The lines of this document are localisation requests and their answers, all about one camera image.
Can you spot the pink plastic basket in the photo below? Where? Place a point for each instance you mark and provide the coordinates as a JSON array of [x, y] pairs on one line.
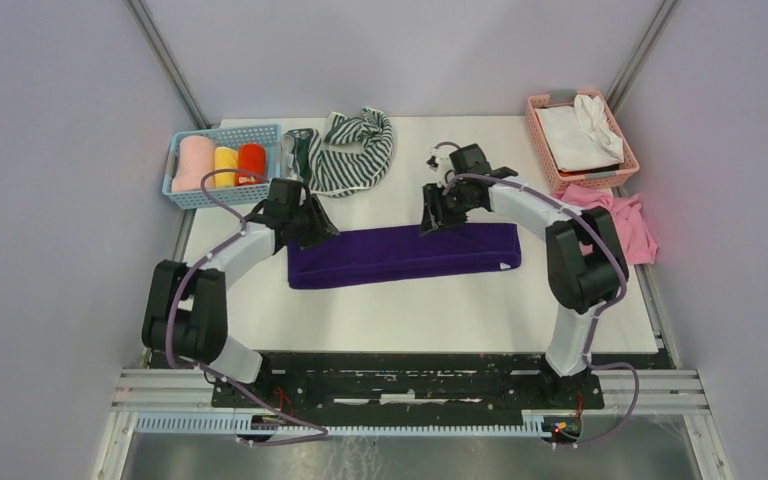
[[598, 179]]

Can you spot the red rolled towel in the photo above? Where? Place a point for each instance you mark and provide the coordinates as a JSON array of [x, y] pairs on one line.
[[251, 164]]

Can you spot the aluminium frame rails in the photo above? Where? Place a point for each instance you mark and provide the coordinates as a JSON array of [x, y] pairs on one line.
[[657, 426]]

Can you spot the green white striped towel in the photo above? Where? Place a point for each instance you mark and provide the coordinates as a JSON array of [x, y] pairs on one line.
[[353, 155]]

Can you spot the white folded cloth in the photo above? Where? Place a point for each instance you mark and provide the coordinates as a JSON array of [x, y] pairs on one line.
[[579, 136]]

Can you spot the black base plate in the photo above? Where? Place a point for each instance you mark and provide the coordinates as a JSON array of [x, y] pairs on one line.
[[432, 390]]

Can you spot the pink rolled towel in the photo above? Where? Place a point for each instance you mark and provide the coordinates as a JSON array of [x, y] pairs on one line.
[[195, 161]]

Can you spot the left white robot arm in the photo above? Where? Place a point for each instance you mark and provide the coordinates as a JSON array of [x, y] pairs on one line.
[[187, 307]]

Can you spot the purple towel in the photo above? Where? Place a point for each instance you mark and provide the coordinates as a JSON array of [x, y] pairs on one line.
[[379, 255]]

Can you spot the blue plastic basket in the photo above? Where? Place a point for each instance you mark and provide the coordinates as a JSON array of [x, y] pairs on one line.
[[266, 135]]

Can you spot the pink crumpled towel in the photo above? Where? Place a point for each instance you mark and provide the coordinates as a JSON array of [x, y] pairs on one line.
[[637, 242]]

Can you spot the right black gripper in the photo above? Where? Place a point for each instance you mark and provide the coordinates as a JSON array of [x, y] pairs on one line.
[[433, 196]]

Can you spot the yellow rolled towel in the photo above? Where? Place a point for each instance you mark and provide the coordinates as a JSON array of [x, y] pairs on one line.
[[225, 160]]

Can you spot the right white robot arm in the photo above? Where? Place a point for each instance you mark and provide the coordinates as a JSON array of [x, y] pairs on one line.
[[586, 269]]

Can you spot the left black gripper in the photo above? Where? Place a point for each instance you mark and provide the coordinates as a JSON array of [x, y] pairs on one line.
[[321, 226]]

